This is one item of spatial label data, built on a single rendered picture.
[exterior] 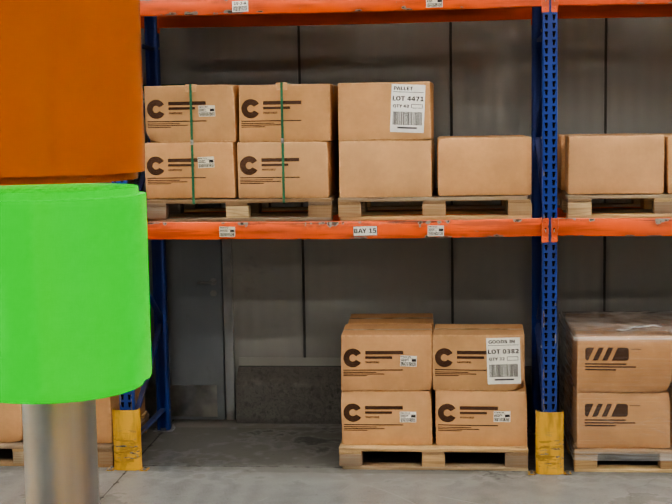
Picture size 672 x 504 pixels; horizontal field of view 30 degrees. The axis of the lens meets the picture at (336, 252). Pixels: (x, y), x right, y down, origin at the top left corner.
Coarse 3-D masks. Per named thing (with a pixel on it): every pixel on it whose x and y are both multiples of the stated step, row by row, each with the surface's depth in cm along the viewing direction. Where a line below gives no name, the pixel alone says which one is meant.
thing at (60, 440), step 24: (24, 408) 33; (48, 408) 33; (72, 408) 33; (24, 432) 33; (48, 432) 33; (72, 432) 33; (96, 432) 34; (24, 456) 33; (48, 456) 33; (72, 456) 33; (96, 456) 34; (48, 480) 33; (72, 480) 33; (96, 480) 34
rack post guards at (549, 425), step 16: (128, 416) 804; (544, 416) 780; (560, 416) 779; (128, 432) 805; (544, 432) 781; (560, 432) 781; (128, 448) 806; (544, 448) 782; (560, 448) 781; (128, 464) 807; (544, 464) 783; (560, 464) 782
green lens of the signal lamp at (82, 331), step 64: (0, 192) 31; (64, 192) 31; (128, 192) 32; (0, 256) 31; (64, 256) 31; (128, 256) 32; (0, 320) 31; (64, 320) 31; (128, 320) 32; (0, 384) 31; (64, 384) 31; (128, 384) 32
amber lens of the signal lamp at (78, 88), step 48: (0, 0) 30; (48, 0) 30; (96, 0) 31; (0, 48) 30; (48, 48) 30; (96, 48) 31; (0, 96) 30; (48, 96) 30; (96, 96) 31; (0, 144) 31; (48, 144) 31; (96, 144) 31; (144, 144) 33
